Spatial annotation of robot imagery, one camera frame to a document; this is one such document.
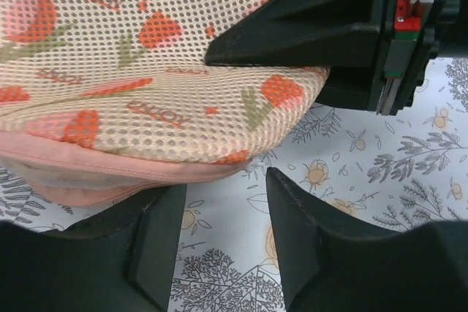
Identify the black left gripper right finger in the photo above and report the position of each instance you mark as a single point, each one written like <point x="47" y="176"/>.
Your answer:
<point x="332" y="261"/>

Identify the peach floral mesh laundry bag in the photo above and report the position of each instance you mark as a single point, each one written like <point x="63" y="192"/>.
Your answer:
<point x="103" y="98"/>

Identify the floral patterned table mat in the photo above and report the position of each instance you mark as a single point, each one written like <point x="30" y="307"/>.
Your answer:
<point x="395" y="173"/>

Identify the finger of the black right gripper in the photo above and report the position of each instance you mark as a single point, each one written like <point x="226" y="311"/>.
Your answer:
<point x="352" y="88"/>
<point x="341" y="33"/>

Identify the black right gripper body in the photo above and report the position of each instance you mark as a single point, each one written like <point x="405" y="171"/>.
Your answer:
<point x="415" y="32"/>

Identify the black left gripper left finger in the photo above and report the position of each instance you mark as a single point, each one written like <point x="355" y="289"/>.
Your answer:
<point x="121" y="259"/>

